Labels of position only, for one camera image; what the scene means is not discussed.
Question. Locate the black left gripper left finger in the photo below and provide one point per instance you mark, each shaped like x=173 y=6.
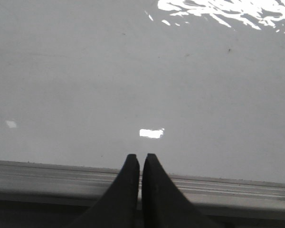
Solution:
x=117 y=207

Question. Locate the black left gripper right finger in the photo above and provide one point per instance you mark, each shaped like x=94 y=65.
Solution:
x=163 y=205

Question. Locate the white whiteboard with aluminium frame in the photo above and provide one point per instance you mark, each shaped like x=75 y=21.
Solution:
x=199 y=83

